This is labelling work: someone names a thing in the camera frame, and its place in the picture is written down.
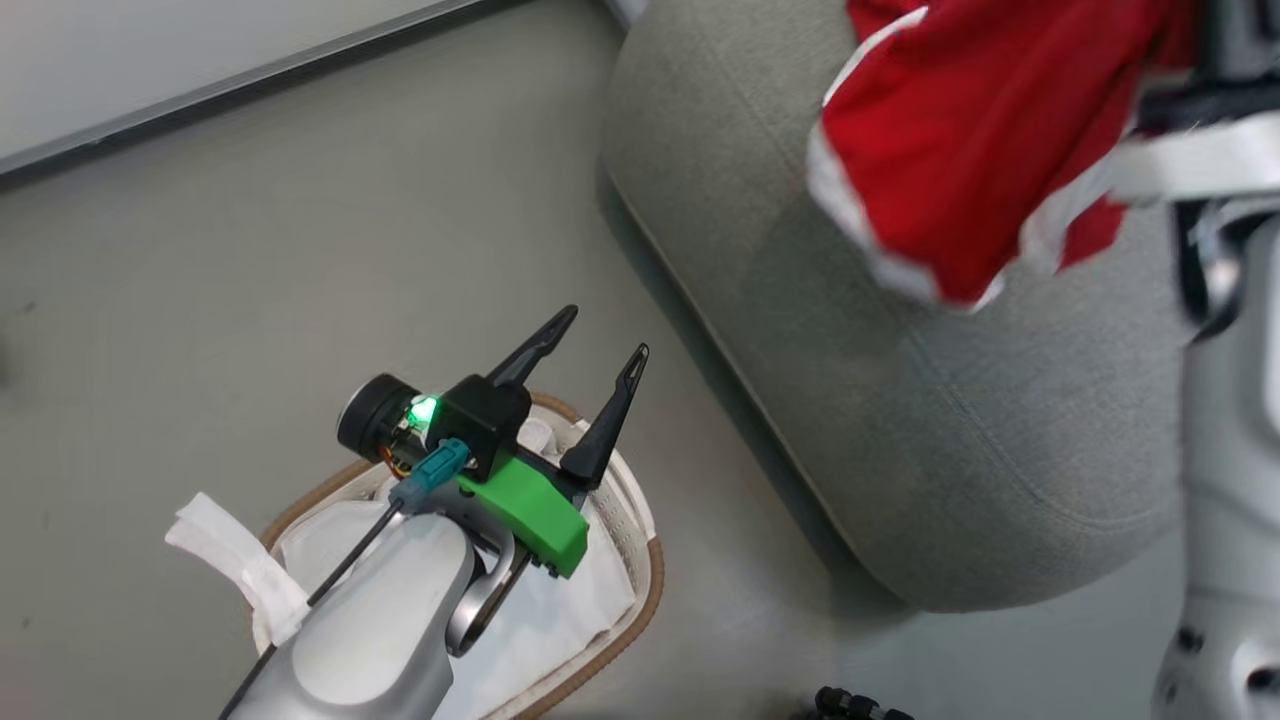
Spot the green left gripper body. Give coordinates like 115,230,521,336
455,455,591,580

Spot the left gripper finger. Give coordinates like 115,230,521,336
559,343,651,491
487,305,580,391

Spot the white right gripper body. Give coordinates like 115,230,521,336
1105,78,1280,206

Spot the red garment with white trim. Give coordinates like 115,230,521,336
805,0,1206,313

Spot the grey fabric sofa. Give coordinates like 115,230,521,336
598,0,1206,614

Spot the white basket liner cloth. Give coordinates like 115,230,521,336
165,415,643,720

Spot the white laundry basket brown rim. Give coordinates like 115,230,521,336
250,390,667,720

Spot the black ribbed conduit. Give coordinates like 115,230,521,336
812,686,913,720

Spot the teal cable connector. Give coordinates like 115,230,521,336
389,437,471,515

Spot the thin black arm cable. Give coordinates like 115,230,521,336
218,503,403,719

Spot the grey partition bottom rail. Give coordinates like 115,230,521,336
0,0,521,187

